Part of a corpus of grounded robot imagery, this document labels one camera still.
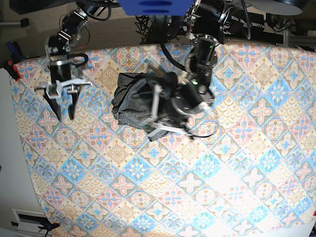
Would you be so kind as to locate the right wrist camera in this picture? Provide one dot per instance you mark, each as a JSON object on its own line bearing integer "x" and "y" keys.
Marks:
{"x": 54, "y": 90}

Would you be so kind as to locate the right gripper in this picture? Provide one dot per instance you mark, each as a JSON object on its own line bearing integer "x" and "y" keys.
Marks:
{"x": 61, "y": 71}

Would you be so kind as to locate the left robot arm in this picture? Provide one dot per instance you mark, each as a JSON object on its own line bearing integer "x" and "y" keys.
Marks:
{"x": 205, "y": 25}

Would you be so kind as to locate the patterned tablecloth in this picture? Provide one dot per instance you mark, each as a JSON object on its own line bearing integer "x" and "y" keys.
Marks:
{"x": 251, "y": 169}

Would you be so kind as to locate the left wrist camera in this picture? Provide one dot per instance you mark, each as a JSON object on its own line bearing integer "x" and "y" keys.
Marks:
{"x": 148, "y": 125}

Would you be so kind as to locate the red black clamp left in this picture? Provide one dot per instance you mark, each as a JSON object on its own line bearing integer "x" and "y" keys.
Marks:
{"x": 12, "y": 70}

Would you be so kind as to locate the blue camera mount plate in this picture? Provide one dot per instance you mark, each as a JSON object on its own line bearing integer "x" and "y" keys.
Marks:
{"x": 156, "y": 7}

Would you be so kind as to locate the grey t-shirt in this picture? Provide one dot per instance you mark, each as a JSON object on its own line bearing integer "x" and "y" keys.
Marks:
{"x": 133, "y": 100}

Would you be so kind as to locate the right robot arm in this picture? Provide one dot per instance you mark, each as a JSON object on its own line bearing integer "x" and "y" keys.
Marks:
{"x": 58, "y": 47}

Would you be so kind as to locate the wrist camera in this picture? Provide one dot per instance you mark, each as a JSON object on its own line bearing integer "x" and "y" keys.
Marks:
{"x": 148, "y": 125}
{"x": 54, "y": 90}

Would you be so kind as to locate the white floor vent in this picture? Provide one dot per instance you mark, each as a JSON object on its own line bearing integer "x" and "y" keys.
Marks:
{"x": 28, "y": 222}

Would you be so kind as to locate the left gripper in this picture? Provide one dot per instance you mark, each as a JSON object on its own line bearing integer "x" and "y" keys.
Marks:
{"x": 171, "y": 109}

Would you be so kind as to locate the blue black clamp bottom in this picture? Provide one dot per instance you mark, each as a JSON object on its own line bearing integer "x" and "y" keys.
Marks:
{"x": 47, "y": 225}

